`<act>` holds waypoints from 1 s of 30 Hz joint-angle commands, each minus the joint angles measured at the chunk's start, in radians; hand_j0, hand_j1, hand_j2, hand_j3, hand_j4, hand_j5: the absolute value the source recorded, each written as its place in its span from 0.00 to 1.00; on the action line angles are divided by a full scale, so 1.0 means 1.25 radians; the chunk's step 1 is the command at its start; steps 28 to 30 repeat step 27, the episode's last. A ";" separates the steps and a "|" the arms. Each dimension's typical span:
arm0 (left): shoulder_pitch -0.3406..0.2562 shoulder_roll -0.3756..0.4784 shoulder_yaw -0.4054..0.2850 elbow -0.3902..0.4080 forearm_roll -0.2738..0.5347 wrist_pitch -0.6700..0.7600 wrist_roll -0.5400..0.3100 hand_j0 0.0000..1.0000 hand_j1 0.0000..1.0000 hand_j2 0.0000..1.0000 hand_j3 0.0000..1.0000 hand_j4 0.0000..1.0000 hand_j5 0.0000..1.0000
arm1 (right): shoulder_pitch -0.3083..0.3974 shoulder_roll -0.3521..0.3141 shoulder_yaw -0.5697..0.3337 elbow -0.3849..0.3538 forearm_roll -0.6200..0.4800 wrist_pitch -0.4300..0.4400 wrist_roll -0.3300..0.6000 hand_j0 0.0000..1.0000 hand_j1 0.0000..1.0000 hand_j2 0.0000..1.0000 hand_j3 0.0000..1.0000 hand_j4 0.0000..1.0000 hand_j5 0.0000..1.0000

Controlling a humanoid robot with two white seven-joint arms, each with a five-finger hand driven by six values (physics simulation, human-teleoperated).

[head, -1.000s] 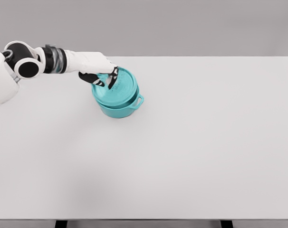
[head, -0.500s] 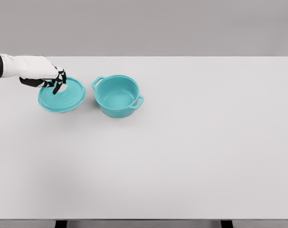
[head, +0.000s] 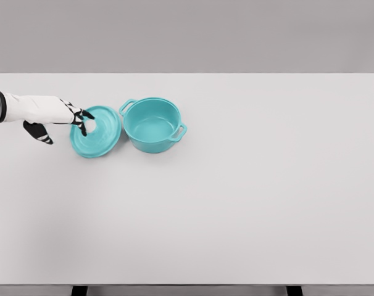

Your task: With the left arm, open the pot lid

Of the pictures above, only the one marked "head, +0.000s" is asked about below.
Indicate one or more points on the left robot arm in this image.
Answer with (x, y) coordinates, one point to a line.
(8, 107)

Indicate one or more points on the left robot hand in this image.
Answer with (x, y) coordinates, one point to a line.
(48, 109)

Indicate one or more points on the turquoise pot lid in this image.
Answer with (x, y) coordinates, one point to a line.
(97, 138)

